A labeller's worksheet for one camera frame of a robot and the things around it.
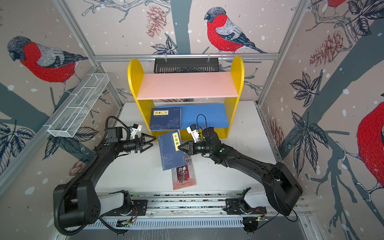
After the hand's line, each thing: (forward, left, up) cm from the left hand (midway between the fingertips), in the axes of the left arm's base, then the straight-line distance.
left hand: (152, 142), depth 77 cm
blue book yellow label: (+17, -5, -1) cm, 18 cm away
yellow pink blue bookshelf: (+52, -19, -21) cm, 59 cm away
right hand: (-5, -14, 0) cm, 15 cm away
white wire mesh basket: (+12, +40, +12) cm, 43 cm away
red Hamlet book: (-12, -16, -18) cm, 27 cm away
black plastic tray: (+52, -17, +14) cm, 57 cm away
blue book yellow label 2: (-7, -11, -2) cm, 13 cm away
